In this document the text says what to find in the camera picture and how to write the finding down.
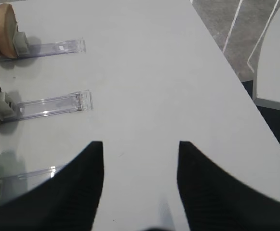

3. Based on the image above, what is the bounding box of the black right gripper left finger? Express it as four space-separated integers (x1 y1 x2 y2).
0 141 104 231

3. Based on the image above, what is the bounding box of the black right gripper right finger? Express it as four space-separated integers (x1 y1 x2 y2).
177 141 280 231

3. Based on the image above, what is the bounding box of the tan bread bun slice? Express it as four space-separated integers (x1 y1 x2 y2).
0 3 18 59

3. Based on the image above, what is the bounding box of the white side table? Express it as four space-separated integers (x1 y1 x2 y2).
253 7 280 110

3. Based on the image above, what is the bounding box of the clear bottom dispenser rail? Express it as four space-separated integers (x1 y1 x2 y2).
0 165 65 204

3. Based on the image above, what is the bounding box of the clear dispenser rail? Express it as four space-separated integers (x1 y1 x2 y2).
0 165 65 204
0 32 86 62
0 90 93 124

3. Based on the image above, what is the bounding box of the clear middle dispenser rail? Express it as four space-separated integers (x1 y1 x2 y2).
0 90 93 124

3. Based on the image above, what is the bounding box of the clear top dispenser rail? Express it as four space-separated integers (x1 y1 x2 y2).
0 32 86 62

